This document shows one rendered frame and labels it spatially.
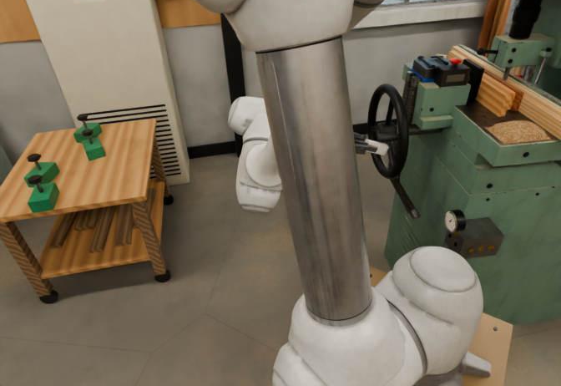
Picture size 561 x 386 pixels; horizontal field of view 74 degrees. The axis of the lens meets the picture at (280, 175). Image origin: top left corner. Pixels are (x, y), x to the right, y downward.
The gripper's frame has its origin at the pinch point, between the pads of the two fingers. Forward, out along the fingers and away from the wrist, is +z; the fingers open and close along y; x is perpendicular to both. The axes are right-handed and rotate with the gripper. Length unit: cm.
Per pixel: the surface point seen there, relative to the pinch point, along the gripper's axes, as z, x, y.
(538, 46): 35, -37, 7
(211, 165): -27, 99, 125
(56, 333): -83, 120, 12
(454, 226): 23.3, 9.4, -17.3
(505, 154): 23.3, -13.9, -16.0
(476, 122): 21.5, -15.7, -3.7
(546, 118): 34.1, -23.4, -9.5
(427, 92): 10.7, -16.8, 7.1
